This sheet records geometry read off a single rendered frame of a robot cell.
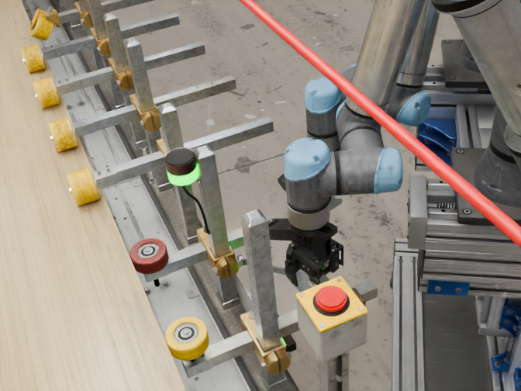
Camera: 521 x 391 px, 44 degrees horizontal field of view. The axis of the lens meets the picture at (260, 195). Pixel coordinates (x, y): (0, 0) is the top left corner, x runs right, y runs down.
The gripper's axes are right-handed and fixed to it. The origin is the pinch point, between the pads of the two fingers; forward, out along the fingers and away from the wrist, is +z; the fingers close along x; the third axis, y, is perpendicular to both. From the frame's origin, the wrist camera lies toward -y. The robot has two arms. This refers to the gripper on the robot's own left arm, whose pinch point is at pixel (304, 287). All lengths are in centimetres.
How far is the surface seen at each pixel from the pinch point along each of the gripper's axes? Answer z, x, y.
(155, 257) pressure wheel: -1.1, -15.4, -29.0
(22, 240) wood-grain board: 0, -32, -57
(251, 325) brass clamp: 6.2, -10.7, -5.1
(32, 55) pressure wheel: -7, 10, -126
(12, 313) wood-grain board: 0, -44, -39
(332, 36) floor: 90, 222, -185
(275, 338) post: 3.7, -11.0, 2.3
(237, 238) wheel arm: 3.6, 3.1, -23.7
